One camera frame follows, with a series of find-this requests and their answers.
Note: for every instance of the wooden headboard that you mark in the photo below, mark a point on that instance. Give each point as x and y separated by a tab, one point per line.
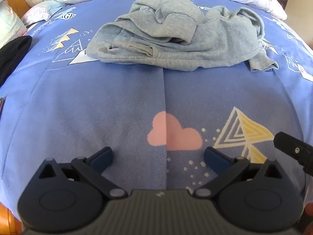
16	6

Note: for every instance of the grey pants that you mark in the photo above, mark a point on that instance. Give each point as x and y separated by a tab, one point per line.
176	31

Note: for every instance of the wooden bed frame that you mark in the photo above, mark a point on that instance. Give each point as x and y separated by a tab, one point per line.
8	220

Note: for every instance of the black cloth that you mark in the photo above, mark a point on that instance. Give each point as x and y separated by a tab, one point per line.
13	56

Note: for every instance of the blue printed bedsheet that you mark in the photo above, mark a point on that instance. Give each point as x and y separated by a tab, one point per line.
97	98

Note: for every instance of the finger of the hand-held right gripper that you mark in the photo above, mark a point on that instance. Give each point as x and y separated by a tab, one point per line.
293	149

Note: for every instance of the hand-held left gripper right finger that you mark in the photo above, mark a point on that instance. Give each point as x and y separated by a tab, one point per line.
215	158

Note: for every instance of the floral pillow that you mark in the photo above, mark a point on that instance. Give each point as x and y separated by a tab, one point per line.
12	22

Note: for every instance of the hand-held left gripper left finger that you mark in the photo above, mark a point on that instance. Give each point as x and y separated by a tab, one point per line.
102	157

